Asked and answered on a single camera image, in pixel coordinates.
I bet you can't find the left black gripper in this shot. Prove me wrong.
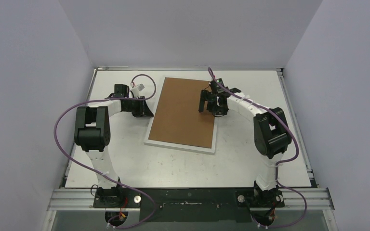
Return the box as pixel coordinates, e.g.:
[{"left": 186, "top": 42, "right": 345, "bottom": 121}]
[{"left": 125, "top": 96, "right": 154, "bottom": 118}]

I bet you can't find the white picture frame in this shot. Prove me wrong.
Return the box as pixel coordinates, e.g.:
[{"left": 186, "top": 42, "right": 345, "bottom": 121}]
[{"left": 143, "top": 76, "right": 219, "bottom": 155}]

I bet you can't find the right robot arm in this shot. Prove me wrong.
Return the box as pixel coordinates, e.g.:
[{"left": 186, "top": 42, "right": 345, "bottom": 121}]
[{"left": 198, "top": 79, "right": 292, "bottom": 207}]

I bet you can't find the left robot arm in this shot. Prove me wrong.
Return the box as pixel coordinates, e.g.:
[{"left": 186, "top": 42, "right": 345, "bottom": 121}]
[{"left": 74, "top": 83, "right": 154, "bottom": 207}]

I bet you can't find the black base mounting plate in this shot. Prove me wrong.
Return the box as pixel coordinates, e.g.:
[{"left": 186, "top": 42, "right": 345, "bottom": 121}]
[{"left": 92, "top": 187, "right": 285, "bottom": 226}]

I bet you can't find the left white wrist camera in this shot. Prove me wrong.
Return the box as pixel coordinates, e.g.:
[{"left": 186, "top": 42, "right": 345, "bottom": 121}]
[{"left": 131, "top": 82, "right": 145, "bottom": 98}]

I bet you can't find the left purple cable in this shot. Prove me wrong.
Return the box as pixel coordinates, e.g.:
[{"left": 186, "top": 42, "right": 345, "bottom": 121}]
[{"left": 53, "top": 74, "right": 158, "bottom": 230}]

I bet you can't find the purple cable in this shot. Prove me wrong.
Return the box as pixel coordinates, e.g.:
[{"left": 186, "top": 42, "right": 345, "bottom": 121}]
[
  {"left": 207, "top": 67, "right": 308, "bottom": 230},
  {"left": 53, "top": 74, "right": 158, "bottom": 230}
]

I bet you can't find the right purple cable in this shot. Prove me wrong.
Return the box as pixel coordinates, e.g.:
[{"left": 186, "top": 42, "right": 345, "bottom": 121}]
[{"left": 207, "top": 67, "right": 308, "bottom": 230}]

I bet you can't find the aluminium rail front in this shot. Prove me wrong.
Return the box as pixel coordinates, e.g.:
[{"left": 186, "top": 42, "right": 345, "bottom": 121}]
[{"left": 47, "top": 188, "right": 335, "bottom": 211}]

